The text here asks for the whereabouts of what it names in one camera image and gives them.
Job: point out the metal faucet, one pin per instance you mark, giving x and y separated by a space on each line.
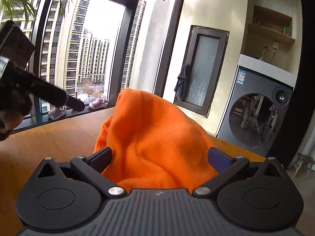
264 52

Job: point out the orange pumpkin costume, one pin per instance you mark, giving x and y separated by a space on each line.
152 132

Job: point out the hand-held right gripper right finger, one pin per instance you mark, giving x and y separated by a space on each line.
219 161

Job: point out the dark cloth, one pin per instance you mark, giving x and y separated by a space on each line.
182 81

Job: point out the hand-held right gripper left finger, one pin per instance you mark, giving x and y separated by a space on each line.
102 158

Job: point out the small wooden stool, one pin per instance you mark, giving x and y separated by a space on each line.
305 161

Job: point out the frosted glass door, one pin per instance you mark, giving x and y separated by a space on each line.
205 68

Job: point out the wooden wall shelf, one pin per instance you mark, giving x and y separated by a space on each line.
270 33

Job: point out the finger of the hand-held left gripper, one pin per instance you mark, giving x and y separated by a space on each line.
49 89

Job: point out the pink child shoe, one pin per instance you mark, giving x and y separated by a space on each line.
57 113
97 103

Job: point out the white wall socket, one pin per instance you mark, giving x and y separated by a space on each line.
275 45

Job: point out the grey washing machine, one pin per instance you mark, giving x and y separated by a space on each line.
248 118

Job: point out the person's left hand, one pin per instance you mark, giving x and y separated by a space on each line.
9 121

